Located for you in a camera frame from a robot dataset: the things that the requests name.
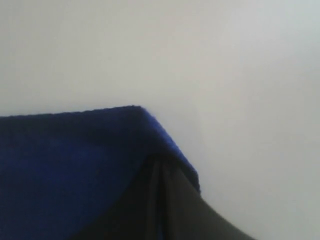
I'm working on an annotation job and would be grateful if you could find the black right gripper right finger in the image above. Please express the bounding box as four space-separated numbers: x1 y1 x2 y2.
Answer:
161 162 253 240

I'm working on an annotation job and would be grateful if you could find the blue towel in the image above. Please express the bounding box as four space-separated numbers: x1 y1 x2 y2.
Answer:
0 106 200 240

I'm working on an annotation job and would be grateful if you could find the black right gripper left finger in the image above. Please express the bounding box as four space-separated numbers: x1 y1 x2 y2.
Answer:
72 156 163 240

